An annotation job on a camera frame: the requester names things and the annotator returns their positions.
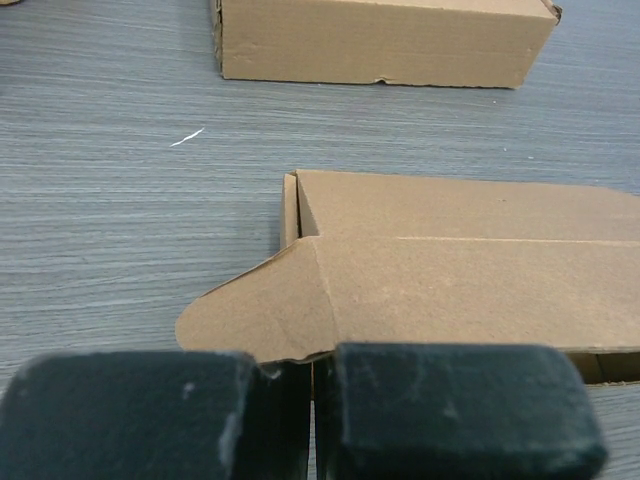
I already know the large brown cardboard box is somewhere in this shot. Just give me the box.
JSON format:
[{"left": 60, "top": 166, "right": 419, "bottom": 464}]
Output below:
[{"left": 210, "top": 0, "right": 562, "bottom": 89}]

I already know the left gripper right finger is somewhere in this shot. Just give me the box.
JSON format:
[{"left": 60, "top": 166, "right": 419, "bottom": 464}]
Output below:
[{"left": 315, "top": 343, "right": 608, "bottom": 479}]

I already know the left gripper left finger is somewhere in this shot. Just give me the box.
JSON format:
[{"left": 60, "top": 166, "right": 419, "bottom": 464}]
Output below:
[{"left": 1, "top": 351, "right": 311, "bottom": 479}]

